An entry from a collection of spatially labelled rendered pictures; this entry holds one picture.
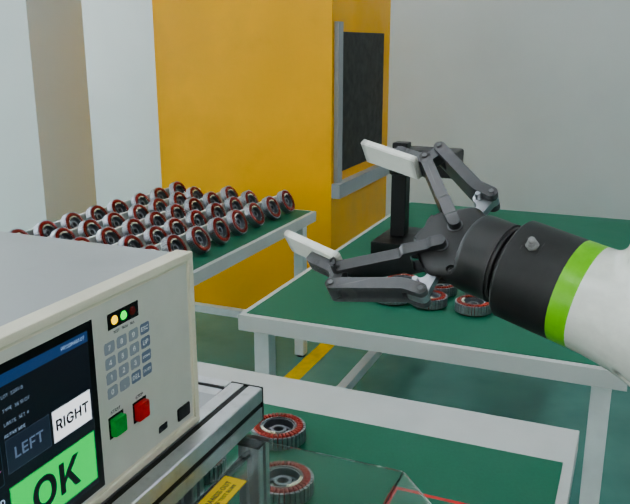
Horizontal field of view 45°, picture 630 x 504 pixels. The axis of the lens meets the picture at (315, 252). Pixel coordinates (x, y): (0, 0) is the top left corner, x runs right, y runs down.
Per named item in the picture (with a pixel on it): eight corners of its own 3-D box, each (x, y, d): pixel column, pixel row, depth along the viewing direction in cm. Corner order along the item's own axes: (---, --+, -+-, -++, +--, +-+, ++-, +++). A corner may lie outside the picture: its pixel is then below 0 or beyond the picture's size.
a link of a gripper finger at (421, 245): (450, 256, 73) (452, 267, 72) (338, 280, 75) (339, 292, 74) (444, 231, 70) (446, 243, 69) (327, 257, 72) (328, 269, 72)
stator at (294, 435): (279, 421, 164) (279, 405, 163) (317, 439, 157) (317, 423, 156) (240, 440, 156) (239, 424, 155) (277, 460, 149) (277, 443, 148)
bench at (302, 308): (620, 368, 373) (637, 219, 353) (599, 624, 208) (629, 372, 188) (403, 336, 414) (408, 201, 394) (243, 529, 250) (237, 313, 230)
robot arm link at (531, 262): (595, 212, 63) (540, 295, 59) (596, 291, 71) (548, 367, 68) (528, 190, 66) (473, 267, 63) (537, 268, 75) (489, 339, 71)
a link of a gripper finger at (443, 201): (447, 227, 71) (461, 222, 70) (416, 148, 78) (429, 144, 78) (453, 252, 73) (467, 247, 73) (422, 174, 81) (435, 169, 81)
